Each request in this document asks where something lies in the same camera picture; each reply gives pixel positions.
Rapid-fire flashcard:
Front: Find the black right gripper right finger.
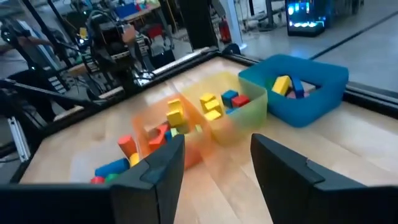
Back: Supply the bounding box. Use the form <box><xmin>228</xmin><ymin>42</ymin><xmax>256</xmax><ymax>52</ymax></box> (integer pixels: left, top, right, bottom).
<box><xmin>250</xmin><ymin>133</ymin><xmax>398</xmax><ymax>224</ymax></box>

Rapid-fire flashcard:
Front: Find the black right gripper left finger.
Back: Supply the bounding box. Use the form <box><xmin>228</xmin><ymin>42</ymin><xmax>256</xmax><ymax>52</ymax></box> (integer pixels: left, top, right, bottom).
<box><xmin>0</xmin><ymin>134</ymin><xmax>186</xmax><ymax>224</ymax></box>

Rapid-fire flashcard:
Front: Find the green cylinder block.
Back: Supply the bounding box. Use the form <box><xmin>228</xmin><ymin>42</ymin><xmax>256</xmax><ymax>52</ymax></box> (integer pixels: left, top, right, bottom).
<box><xmin>104</xmin><ymin>173</ymin><xmax>121</xmax><ymax>185</ymax></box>

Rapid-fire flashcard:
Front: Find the yellow cylinder block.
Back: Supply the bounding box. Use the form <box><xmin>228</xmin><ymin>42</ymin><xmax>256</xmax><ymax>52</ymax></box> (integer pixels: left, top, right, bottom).
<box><xmin>128</xmin><ymin>152</ymin><xmax>141</xmax><ymax>167</ymax></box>

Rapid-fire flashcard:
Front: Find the red rectangular block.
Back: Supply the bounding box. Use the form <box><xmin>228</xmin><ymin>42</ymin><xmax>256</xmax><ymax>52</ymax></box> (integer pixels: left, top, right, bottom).
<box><xmin>147</xmin><ymin>136</ymin><xmax>168</xmax><ymax>152</ymax></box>

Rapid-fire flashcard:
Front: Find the short red cylinder block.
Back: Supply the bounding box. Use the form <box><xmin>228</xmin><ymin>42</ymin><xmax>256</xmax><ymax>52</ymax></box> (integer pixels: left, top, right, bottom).
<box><xmin>117</xmin><ymin>134</ymin><xmax>139</xmax><ymax>158</ymax></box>

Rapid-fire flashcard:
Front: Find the yellow arch block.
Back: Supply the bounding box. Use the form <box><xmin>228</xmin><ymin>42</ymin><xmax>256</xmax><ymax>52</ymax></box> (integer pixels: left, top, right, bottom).
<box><xmin>167</xmin><ymin>98</ymin><xmax>185</xmax><ymax>114</ymax></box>

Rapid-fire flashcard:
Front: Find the yellow rectangular block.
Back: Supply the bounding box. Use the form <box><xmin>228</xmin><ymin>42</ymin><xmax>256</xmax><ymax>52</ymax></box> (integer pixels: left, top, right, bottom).
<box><xmin>165</xmin><ymin>110</ymin><xmax>187</xmax><ymax>128</ymax></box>

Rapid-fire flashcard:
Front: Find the red cube block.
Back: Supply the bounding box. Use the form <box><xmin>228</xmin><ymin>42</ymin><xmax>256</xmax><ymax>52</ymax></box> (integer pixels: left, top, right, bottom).
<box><xmin>231</xmin><ymin>95</ymin><xmax>251</xmax><ymax>109</ymax></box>

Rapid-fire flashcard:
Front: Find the blue plank block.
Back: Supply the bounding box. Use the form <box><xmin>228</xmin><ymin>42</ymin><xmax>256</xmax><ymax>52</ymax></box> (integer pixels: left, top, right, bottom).
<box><xmin>290</xmin><ymin>75</ymin><xmax>306</xmax><ymax>100</ymax></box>

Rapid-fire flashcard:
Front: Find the yellow plank block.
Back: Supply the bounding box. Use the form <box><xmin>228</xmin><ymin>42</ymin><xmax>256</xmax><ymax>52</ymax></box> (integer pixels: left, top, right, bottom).
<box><xmin>271</xmin><ymin>75</ymin><xmax>293</xmax><ymax>96</ymax></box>

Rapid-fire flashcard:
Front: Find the blue cube block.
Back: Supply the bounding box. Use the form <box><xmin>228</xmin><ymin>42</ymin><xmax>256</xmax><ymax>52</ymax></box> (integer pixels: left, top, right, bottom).
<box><xmin>220</xmin><ymin>90</ymin><xmax>240</xmax><ymax>108</ymax></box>

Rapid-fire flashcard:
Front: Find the person's forearm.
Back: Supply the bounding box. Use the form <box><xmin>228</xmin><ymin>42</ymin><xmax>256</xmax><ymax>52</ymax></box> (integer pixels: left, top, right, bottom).
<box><xmin>15</xmin><ymin>34</ymin><xmax>54</xmax><ymax>48</ymax></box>

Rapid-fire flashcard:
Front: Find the orange translucent plastic bin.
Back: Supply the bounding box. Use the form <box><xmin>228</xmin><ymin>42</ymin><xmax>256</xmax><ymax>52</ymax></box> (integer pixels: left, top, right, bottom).
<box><xmin>131</xmin><ymin>93</ymin><xmax>216</xmax><ymax>171</ymax></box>

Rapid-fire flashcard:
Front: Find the teal plastic bin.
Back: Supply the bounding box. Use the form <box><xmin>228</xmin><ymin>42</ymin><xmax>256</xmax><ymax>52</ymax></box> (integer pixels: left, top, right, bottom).
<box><xmin>238</xmin><ymin>54</ymin><xmax>350</xmax><ymax>129</ymax></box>

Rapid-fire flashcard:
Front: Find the yellow translucent plastic bin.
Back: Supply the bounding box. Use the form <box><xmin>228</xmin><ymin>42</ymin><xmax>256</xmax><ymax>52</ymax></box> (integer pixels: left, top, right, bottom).
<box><xmin>181</xmin><ymin>72</ymin><xmax>269</xmax><ymax>146</ymax></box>

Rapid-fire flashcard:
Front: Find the black pillar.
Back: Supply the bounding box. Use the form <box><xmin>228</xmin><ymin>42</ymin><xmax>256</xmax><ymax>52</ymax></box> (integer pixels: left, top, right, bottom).
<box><xmin>178</xmin><ymin>0</ymin><xmax>219</xmax><ymax>51</ymax></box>

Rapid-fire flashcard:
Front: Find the red fire extinguisher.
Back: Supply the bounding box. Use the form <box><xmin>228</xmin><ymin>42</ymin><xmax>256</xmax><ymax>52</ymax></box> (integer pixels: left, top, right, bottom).
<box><xmin>218</xmin><ymin>17</ymin><xmax>233</xmax><ymax>45</ymax></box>

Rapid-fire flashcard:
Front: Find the lit computer case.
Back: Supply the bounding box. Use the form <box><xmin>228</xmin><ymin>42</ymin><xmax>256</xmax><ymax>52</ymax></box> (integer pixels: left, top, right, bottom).
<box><xmin>285</xmin><ymin>0</ymin><xmax>328</xmax><ymax>38</ymax></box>

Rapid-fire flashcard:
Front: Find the black aluminium table frame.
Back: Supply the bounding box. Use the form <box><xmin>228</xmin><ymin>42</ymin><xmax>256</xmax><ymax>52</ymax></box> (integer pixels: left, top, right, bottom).
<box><xmin>0</xmin><ymin>46</ymin><xmax>398</xmax><ymax>184</ymax></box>

